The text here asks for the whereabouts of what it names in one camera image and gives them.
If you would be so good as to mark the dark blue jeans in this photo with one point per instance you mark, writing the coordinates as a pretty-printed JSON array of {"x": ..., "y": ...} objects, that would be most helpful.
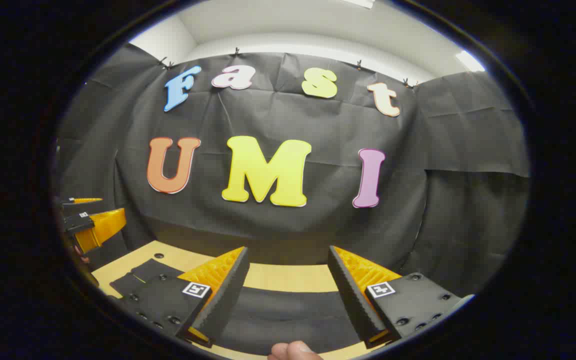
[{"x": 278, "y": 315}]

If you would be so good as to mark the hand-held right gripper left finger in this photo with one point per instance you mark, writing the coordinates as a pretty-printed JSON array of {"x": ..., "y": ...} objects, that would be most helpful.
[{"x": 223, "y": 300}]

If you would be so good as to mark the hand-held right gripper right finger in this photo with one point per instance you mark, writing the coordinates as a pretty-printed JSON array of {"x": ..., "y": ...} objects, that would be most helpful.
[{"x": 353, "y": 300}]

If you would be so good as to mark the black backdrop cloth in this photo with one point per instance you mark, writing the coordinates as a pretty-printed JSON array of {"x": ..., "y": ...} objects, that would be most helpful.
[{"x": 318, "y": 120}]

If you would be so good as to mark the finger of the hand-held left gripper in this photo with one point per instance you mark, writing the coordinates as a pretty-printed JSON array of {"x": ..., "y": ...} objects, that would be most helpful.
[
  {"x": 85, "y": 201},
  {"x": 100, "y": 227}
]

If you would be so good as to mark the ceiling light panel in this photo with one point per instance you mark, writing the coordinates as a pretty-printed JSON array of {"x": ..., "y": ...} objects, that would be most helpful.
[
  {"x": 469, "y": 61},
  {"x": 359, "y": 3}
]

